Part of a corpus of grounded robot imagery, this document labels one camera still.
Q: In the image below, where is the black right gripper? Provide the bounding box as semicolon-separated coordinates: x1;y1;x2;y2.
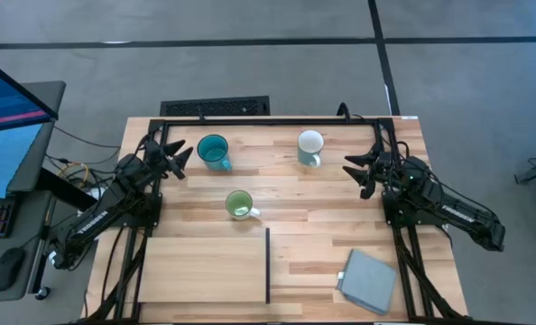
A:
341;144;407;200

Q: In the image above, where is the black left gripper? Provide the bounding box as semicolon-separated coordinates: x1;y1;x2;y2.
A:
142;134;195;181

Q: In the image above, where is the teal mug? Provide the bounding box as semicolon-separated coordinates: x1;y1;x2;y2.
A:
197;134;234;173

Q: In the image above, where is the pale grey-green mug white inside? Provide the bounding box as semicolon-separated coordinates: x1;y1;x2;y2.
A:
297;129;326;169

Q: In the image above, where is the green mug white handle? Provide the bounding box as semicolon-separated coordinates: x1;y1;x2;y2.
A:
225;190;263;222

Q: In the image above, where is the wooden shelf board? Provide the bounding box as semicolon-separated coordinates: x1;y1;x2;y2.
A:
137;237;268;304

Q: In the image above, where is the black shelf side panel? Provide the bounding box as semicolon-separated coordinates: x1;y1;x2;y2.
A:
264;227;272;305

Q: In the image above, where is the black floor vent grate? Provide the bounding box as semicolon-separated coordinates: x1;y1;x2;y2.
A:
159;95;272;117

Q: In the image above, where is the grey folded cloth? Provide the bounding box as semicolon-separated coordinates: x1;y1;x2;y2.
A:
336;248;399;317

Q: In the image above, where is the black desk crossbar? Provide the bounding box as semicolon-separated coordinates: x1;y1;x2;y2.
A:
36;165;98;213

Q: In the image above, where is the light blue lit screen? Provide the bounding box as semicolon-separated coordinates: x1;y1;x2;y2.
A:
0;123;44;200

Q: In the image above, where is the black computer monitor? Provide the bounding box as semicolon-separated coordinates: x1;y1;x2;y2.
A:
0;52;60;135

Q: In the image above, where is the dark grey computer desk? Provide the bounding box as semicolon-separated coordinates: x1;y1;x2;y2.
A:
0;80;68;304

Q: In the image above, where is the black computer mouse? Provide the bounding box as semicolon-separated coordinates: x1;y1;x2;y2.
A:
0;246;27;293

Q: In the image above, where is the black frame cable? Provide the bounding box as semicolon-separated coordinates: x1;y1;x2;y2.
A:
336;101;353;122

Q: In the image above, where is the thin black cable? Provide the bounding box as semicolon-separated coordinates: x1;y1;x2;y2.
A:
52;125;123;151

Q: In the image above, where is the black metal table frame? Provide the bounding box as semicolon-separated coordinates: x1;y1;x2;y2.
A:
83;116;468;325

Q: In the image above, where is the yellow coiled cable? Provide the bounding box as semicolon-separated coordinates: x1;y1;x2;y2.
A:
57;162;91;189

